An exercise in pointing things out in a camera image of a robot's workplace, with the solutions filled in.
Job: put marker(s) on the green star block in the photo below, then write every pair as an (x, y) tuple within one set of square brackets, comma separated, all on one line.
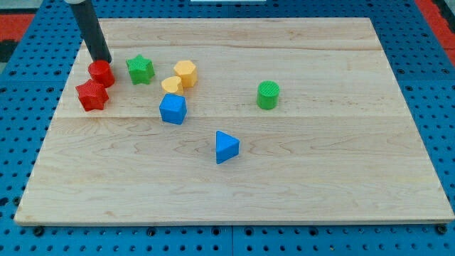
[(140, 70)]

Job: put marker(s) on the yellow heart block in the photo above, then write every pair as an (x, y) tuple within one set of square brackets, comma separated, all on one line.
[(172, 85)]

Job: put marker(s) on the wooden board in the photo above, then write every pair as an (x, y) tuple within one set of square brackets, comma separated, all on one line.
[(340, 147)]

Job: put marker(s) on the red cylinder block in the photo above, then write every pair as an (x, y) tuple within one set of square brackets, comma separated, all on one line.
[(100, 71)]

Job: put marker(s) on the green cylinder block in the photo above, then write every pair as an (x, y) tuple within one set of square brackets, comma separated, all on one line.
[(267, 95)]

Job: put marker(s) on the yellow hexagon block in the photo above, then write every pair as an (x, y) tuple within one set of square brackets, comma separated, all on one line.
[(187, 71)]

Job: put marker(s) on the blue cube block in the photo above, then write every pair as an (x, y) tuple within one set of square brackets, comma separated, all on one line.
[(173, 109)]

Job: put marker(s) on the red star block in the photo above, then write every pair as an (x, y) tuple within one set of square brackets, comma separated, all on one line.
[(92, 95)]

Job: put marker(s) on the blue triangle block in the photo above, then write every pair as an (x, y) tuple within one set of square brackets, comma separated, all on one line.
[(226, 147)]

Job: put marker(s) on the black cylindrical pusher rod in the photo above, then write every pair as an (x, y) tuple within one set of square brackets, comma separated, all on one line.
[(87, 21)]

